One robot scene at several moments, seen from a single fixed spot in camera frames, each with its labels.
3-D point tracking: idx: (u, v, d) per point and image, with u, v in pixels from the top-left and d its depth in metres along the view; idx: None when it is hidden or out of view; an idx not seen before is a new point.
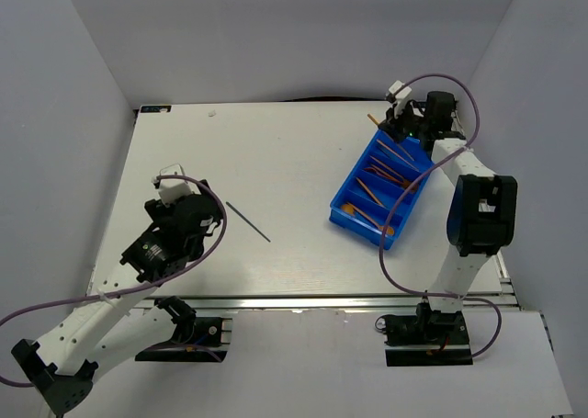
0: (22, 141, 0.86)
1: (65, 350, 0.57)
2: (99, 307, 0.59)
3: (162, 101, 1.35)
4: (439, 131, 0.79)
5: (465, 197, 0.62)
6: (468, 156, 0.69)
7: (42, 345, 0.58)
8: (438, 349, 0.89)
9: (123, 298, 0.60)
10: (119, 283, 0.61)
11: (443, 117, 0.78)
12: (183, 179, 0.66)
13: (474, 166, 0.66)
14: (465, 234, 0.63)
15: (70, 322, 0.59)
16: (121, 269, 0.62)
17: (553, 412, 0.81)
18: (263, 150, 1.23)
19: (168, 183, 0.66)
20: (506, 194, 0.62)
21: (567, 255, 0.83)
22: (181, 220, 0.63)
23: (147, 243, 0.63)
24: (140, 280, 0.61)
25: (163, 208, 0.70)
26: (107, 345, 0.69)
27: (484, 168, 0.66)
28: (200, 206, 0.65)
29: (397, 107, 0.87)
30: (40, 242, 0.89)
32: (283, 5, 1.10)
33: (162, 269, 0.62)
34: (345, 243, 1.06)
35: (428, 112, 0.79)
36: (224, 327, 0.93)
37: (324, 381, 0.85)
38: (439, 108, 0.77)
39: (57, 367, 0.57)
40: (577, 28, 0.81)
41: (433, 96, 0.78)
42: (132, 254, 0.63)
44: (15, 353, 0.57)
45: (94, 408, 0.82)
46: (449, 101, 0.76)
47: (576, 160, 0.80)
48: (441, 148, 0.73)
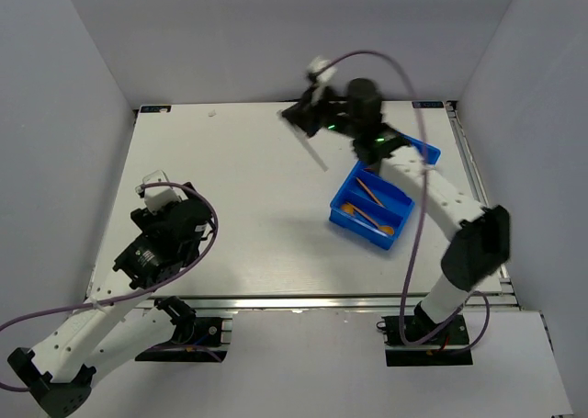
0: (22, 142, 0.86)
1: (60, 359, 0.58)
2: (92, 316, 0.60)
3: (162, 101, 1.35)
4: (375, 136, 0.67)
5: (466, 250, 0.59)
6: (442, 186, 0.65)
7: (37, 353, 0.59)
8: (438, 349, 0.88)
9: (117, 305, 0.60)
10: (113, 290, 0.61)
11: (376, 116, 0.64)
12: (168, 186, 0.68)
13: (457, 202, 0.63)
14: (473, 276, 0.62)
15: (64, 331, 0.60)
16: (114, 276, 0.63)
17: (553, 412, 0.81)
18: (264, 149, 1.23)
19: (152, 190, 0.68)
20: (502, 228, 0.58)
21: (567, 255, 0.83)
22: (176, 224, 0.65)
23: (140, 249, 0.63)
24: (132, 288, 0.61)
25: (151, 216, 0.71)
26: (106, 349, 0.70)
27: (466, 199, 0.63)
28: (194, 210, 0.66)
29: (315, 96, 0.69)
30: (40, 242, 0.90)
32: (283, 5, 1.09)
33: (154, 276, 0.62)
34: (345, 243, 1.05)
35: (355, 114, 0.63)
36: (224, 327, 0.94)
37: (323, 380, 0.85)
38: (374, 111, 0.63)
39: (52, 376, 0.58)
40: (578, 28, 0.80)
41: (375, 99, 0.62)
42: (125, 260, 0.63)
44: (13, 361, 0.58)
45: (96, 407, 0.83)
46: (381, 100, 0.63)
47: (577, 158, 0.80)
48: (397, 171, 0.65)
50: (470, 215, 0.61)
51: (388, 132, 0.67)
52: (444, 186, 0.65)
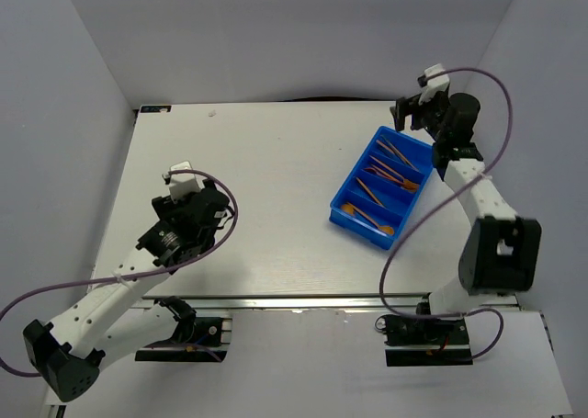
0: (22, 141, 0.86)
1: (80, 330, 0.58)
2: (116, 289, 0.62)
3: (162, 101, 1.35)
4: (453, 147, 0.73)
5: (481, 242, 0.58)
6: (487, 189, 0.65)
7: (55, 326, 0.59)
8: (437, 349, 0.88)
9: (140, 281, 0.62)
10: (136, 266, 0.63)
11: (462, 127, 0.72)
12: (194, 174, 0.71)
13: (494, 204, 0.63)
14: (479, 277, 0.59)
15: (84, 305, 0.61)
16: (137, 254, 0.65)
17: (553, 412, 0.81)
18: (263, 149, 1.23)
19: (178, 177, 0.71)
20: (527, 242, 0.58)
21: (567, 254, 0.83)
22: (197, 208, 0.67)
23: (162, 232, 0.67)
24: (155, 264, 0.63)
25: (171, 205, 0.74)
26: (113, 336, 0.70)
27: (503, 205, 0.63)
28: (217, 197, 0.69)
29: (424, 93, 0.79)
30: (41, 242, 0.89)
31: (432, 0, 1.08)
32: (284, 5, 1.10)
33: (175, 256, 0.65)
34: (345, 243, 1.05)
35: (448, 122, 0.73)
36: (225, 327, 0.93)
37: (323, 379, 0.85)
38: (458, 125, 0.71)
39: (72, 347, 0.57)
40: (578, 29, 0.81)
41: (455, 105, 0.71)
42: (148, 241, 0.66)
44: (28, 333, 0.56)
45: (95, 408, 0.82)
46: (472, 117, 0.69)
47: (578, 158, 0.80)
48: (456, 171, 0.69)
50: (504, 214, 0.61)
51: (468, 150, 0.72)
52: (490, 190, 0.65)
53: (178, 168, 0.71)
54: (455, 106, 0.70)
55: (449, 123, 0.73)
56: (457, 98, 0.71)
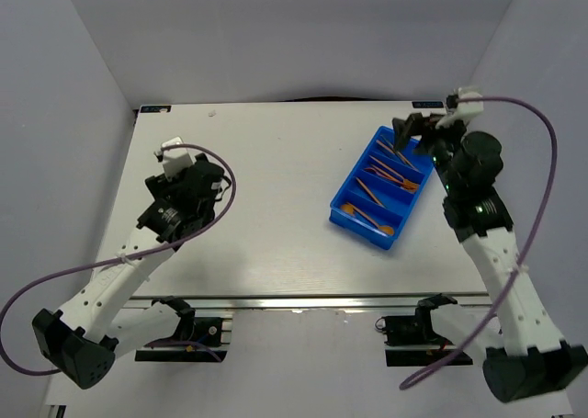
0: (22, 141, 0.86)
1: (91, 313, 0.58)
2: (121, 270, 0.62)
3: (162, 101, 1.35)
4: (474, 203, 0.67)
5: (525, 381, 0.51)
6: (526, 298, 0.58)
7: (65, 312, 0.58)
8: (437, 349, 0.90)
9: (144, 258, 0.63)
10: (139, 245, 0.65)
11: (482, 177, 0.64)
12: (186, 148, 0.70)
13: (536, 322, 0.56)
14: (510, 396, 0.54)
15: (92, 289, 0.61)
16: (139, 233, 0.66)
17: (553, 412, 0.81)
18: (263, 149, 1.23)
19: (171, 153, 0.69)
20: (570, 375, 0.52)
21: (566, 254, 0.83)
22: (193, 182, 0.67)
23: (162, 208, 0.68)
24: (158, 241, 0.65)
25: (166, 183, 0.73)
26: (123, 325, 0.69)
27: (546, 322, 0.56)
28: (211, 167, 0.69)
29: (450, 116, 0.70)
30: (41, 242, 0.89)
31: (432, 1, 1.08)
32: (284, 5, 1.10)
33: (178, 231, 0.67)
34: (345, 243, 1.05)
35: (466, 171, 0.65)
36: (224, 327, 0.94)
37: (323, 380, 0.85)
38: (479, 176, 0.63)
39: (84, 331, 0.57)
40: (578, 29, 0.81)
41: (472, 152, 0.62)
42: (148, 219, 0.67)
44: (39, 321, 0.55)
45: (95, 408, 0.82)
46: (495, 167, 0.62)
47: (577, 158, 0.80)
48: (486, 256, 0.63)
50: (548, 341, 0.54)
51: (489, 203, 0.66)
52: (528, 297, 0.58)
53: (169, 143, 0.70)
54: (474, 155, 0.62)
55: (467, 174, 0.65)
56: (472, 142, 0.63)
